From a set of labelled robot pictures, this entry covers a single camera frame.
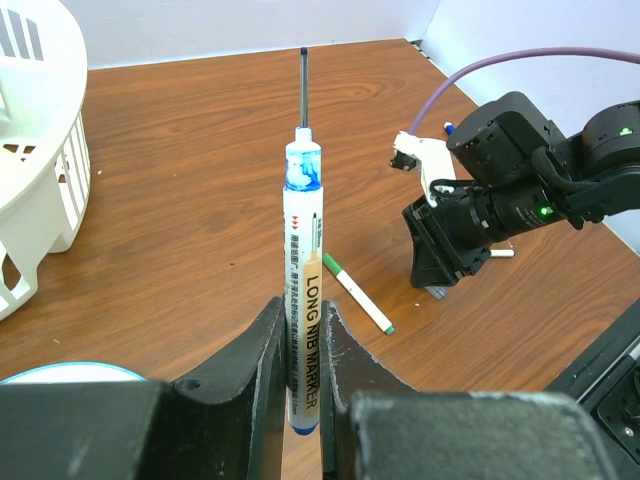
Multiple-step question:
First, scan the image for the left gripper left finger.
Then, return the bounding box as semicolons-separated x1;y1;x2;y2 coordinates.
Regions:
1;297;286;479

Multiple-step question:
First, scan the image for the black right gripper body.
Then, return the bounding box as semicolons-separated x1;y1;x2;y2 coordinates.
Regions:
402;192;493;288

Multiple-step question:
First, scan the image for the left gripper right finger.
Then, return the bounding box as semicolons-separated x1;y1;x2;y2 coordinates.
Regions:
322;301;618;479

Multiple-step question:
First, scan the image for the purple pen cap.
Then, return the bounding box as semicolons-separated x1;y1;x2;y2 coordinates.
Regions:
425;286;449;300

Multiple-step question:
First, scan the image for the green pen cap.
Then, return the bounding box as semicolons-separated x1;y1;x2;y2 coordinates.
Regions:
323;253;343;276

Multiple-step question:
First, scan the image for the white green pen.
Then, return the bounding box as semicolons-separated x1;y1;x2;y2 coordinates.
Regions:
333;269;395;335

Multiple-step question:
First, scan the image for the white purple pen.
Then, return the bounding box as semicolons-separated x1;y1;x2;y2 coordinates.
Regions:
282;47;324;435

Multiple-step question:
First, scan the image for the grey pen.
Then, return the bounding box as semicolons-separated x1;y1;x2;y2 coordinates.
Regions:
490;249;515;258

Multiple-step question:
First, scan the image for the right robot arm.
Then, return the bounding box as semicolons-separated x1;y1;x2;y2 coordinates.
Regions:
391;92;639;288

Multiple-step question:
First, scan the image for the blue pen cap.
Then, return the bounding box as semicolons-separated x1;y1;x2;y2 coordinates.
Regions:
443;122;455;136

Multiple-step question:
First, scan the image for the strawberry pattern plate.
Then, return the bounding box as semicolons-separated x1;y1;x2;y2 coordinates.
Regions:
1;361;145;384

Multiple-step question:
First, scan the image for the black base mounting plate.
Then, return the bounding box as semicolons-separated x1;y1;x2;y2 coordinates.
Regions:
546;302;639;479

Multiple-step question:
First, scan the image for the white plastic dish basket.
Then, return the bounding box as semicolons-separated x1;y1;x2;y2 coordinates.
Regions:
1;1;91;317

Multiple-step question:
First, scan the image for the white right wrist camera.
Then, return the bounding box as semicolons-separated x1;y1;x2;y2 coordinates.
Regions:
390;131;456;207

